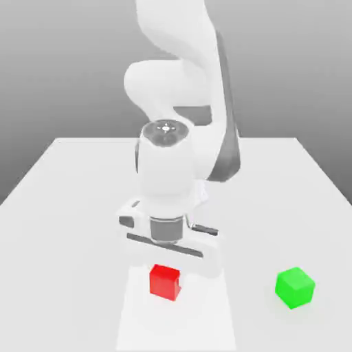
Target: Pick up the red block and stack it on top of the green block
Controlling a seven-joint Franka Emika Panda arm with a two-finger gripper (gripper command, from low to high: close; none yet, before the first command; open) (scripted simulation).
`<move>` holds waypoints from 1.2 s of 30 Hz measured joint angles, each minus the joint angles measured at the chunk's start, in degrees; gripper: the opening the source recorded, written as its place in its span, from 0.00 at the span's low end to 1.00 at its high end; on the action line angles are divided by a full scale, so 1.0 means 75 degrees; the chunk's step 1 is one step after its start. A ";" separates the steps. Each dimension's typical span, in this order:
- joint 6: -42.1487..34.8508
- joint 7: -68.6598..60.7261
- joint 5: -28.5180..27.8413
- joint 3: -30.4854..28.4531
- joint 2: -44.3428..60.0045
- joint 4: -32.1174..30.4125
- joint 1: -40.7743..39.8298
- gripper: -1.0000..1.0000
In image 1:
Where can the small green cube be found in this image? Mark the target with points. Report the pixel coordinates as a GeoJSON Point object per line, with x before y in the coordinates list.
{"type": "Point", "coordinates": [294, 287]}

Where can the small red cube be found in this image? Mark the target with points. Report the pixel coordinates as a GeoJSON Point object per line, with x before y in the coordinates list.
{"type": "Point", "coordinates": [163, 283]}

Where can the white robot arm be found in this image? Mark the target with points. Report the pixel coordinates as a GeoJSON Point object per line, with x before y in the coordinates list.
{"type": "Point", "coordinates": [165, 170]}

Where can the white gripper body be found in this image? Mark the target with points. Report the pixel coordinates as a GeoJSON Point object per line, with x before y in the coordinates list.
{"type": "Point", "coordinates": [211, 255]}

